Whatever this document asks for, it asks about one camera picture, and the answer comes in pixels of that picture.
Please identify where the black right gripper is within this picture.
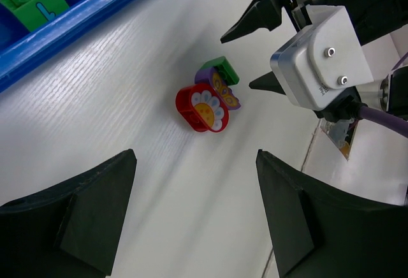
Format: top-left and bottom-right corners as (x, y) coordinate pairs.
(221, 0), (311, 95)

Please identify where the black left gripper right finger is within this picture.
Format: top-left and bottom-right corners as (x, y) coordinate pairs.
(256, 150), (407, 277)

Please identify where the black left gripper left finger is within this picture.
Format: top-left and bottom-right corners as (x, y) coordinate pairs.
(1, 149), (137, 275)

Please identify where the flower and butterfly lego assembly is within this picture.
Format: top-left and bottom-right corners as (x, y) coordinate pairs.
(175, 56), (241, 133)

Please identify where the green printed lego brick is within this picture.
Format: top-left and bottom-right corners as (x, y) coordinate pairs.
(1, 0), (69, 32)

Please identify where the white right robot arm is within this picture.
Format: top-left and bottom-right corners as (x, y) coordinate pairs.
(221, 0), (407, 119)

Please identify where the blue compartment tray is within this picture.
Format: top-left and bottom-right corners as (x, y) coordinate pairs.
(1, 0), (134, 91)

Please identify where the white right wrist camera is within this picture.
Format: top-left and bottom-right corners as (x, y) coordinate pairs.
(270, 5), (374, 111)

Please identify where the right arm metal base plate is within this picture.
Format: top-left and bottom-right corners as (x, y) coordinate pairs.
(319, 119), (359, 160)

